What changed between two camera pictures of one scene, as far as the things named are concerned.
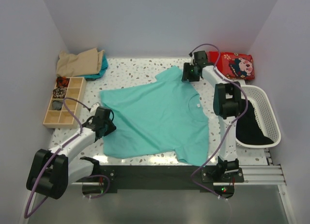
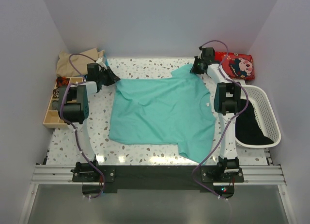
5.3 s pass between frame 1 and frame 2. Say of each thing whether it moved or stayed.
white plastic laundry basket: stayed
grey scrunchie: stayed
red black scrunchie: stayed
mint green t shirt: moved
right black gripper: moved
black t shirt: stayed
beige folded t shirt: stayed
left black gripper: moved
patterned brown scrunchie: stayed
